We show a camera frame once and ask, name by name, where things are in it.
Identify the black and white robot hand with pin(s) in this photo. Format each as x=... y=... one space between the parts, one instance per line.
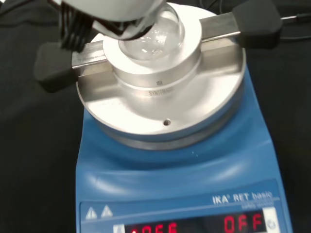
x=97 y=17

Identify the clear round-bottom flask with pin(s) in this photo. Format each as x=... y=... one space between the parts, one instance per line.
x=158 y=36

